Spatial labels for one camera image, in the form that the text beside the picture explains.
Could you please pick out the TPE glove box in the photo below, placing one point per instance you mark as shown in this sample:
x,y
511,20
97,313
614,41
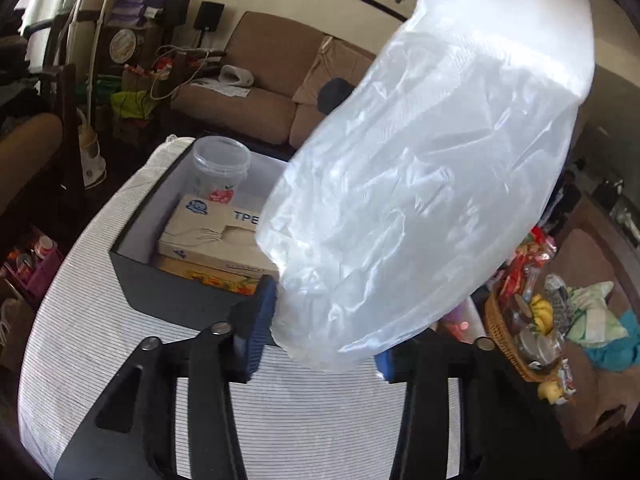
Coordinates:
x,y
218,236

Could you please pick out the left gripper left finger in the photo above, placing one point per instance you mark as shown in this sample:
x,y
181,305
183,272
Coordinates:
x,y
129,432

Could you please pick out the red snack bags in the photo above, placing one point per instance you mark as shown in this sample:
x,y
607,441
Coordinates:
x,y
530,257

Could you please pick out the clear plastic tub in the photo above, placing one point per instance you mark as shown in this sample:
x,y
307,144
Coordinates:
x,y
218,166

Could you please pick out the bananas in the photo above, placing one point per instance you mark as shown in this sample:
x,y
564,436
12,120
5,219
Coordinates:
x,y
542,312

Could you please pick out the clear plastic bag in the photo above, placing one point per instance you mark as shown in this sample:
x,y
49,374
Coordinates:
x,y
412,192

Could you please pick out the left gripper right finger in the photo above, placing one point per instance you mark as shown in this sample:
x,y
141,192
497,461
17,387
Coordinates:
x,y
468,414

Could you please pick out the brown sofa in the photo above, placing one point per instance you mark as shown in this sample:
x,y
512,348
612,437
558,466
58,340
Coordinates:
x,y
290,62

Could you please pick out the black lumbar cushion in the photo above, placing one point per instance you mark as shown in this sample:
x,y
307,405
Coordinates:
x,y
333,94

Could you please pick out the striped white tablecloth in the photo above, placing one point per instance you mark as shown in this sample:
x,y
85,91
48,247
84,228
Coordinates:
x,y
293,423

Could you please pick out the wicker basket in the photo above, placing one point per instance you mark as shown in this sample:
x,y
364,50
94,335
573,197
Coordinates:
x,y
498,332

